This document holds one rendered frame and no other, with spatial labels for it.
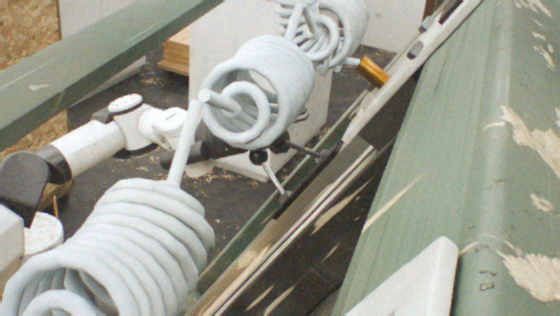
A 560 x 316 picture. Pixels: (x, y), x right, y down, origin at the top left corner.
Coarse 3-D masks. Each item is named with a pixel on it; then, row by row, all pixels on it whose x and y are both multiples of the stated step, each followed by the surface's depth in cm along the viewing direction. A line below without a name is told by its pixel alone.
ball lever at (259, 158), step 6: (264, 150) 127; (252, 156) 126; (258, 156) 126; (264, 156) 126; (252, 162) 127; (258, 162) 126; (264, 162) 126; (264, 168) 126; (270, 174) 125; (276, 180) 125; (276, 186) 125; (282, 192) 124; (288, 192) 123; (282, 198) 123
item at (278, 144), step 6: (282, 138) 111; (276, 144) 111; (282, 144) 111; (288, 144) 113; (294, 144) 114; (300, 150) 114; (306, 150) 115; (312, 150) 116; (324, 150) 116; (318, 156) 116; (324, 156) 116; (318, 162) 117
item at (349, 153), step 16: (352, 144) 111; (368, 144) 110; (336, 160) 114; (352, 160) 113; (320, 176) 116; (336, 176) 115; (304, 192) 119; (320, 192) 118; (288, 208) 122; (304, 208) 120; (272, 224) 125; (288, 224) 123; (256, 240) 129; (272, 240) 126; (240, 256) 134; (256, 256) 129; (224, 272) 139; (240, 272) 133; (208, 288) 144; (224, 288) 136; (208, 304) 140
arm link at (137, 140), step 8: (144, 104) 150; (136, 112) 146; (144, 112) 145; (152, 112) 143; (160, 112) 143; (120, 120) 146; (128, 120) 146; (136, 120) 147; (144, 120) 143; (152, 120) 140; (120, 128) 147; (128, 128) 147; (136, 128) 147; (144, 128) 142; (152, 128) 139; (128, 136) 148; (136, 136) 148; (144, 136) 145; (152, 136) 139; (128, 144) 149; (136, 144) 148; (144, 144) 149; (152, 144) 150; (128, 152) 150; (136, 152) 149; (144, 152) 149
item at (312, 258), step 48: (288, 0) 58; (480, 0) 51; (336, 48) 60; (432, 48) 53; (384, 96) 57; (384, 144) 61; (336, 192) 66; (288, 240) 71; (336, 240) 68; (240, 288) 78; (288, 288) 73
